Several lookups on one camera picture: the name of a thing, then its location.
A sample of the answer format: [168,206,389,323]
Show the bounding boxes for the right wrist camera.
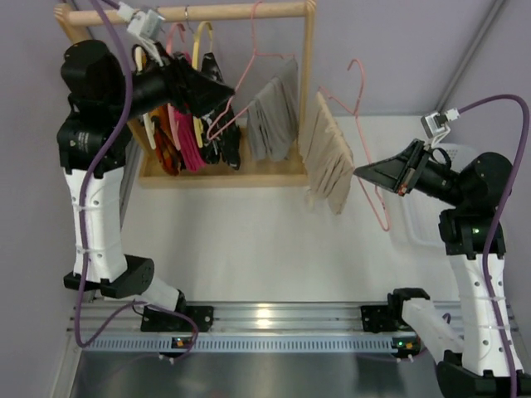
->
[421,108,460,148]

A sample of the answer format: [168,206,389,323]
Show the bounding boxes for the white plastic basket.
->
[401,143,479,249]

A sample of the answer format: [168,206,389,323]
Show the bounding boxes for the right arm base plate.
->
[360,305,412,333]

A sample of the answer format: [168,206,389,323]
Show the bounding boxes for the beige trousers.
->
[298,92,354,215]

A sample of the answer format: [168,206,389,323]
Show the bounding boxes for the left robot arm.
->
[57,40,235,312]

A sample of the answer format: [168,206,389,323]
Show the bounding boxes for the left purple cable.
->
[74,0,200,361]

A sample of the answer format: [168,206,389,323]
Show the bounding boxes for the orange camouflage trousers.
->
[149,105,184,176]

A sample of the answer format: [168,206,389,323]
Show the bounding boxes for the aluminium mounting rail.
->
[66,301,519,353]

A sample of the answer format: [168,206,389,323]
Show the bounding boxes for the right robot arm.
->
[354,139,530,397]

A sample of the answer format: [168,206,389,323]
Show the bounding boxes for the pink wire hanger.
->
[318,58,392,232]
[207,1,295,142]

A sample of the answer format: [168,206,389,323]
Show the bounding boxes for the pink plastic hanger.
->
[166,22,185,151]

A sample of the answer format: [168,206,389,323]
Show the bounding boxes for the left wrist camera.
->
[117,1,165,66]

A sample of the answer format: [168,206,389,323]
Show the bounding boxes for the magenta trousers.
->
[175,109,206,172]

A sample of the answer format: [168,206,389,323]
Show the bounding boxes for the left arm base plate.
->
[140,305,214,332]

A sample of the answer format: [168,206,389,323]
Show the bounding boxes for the grey trousers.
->
[247,58,299,162]

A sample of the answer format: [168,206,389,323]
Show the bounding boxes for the cream plastic hanger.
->
[132,45,156,149]

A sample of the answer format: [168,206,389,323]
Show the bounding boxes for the yellow plastic hanger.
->
[192,21,213,148]

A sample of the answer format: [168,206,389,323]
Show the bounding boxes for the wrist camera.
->
[421,108,460,148]
[117,1,165,66]

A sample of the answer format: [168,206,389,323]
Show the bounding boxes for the black white patterned trousers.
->
[200,52,241,170]

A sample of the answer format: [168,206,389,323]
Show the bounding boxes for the wooden clothes rack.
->
[54,1,316,188]

